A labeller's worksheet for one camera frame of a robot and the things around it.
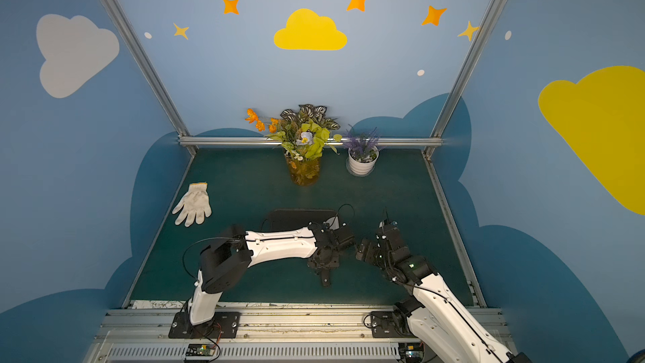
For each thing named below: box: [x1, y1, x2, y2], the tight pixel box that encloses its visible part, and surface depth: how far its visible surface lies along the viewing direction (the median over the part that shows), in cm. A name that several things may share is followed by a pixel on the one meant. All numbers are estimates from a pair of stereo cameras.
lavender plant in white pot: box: [343, 125, 381, 179], surface depth 108 cm
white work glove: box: [172, 183, 212, 227], surface depth 103 cm
